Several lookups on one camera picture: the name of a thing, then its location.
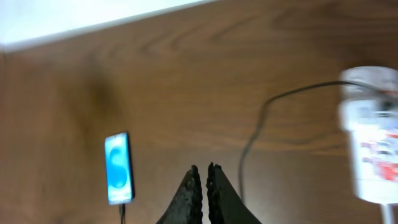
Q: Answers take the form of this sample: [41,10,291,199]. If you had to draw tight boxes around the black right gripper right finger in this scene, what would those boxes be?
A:
[206,162,261,224]

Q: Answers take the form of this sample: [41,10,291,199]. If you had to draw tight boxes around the white power strip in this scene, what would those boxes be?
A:
[349,125,397,204]

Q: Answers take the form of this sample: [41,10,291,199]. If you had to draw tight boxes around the white power strip cord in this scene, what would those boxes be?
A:
[381,203,396,224]

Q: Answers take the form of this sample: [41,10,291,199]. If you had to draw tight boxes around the black USB charging cable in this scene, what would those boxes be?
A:
[119,80,398,224]

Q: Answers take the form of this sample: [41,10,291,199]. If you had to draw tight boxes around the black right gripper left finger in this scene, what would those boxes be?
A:
[157,165,203,224]

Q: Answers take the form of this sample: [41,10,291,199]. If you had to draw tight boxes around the blue Galaxy smartphone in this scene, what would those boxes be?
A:
[104,132,135,205]

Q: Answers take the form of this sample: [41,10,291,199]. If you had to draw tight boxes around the white charger plug adapter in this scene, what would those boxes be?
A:
[339,66,397,132]

